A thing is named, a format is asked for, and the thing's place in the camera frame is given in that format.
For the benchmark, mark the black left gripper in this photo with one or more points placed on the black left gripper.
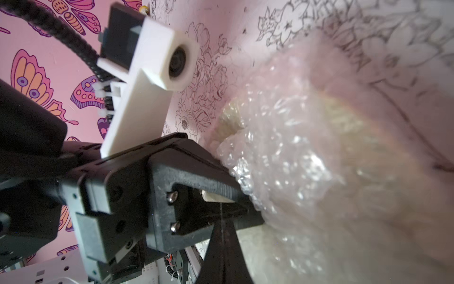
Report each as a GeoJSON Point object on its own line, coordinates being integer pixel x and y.
{"type": "Point", "coordinates": [168, 193]}

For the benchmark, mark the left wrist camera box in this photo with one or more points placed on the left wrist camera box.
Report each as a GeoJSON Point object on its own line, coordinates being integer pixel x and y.
{"type": "Point", "coordinates": [150, 62]}

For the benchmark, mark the clear bubble wrap sheet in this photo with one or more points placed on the clear bubble wrap sheet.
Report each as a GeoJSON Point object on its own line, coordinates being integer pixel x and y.
{"type": "Point", "coordinates": [337, 170]}

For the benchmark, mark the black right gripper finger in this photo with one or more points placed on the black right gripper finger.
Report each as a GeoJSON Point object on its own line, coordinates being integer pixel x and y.
{"type": "Point", "coordinates": [224, 262]}

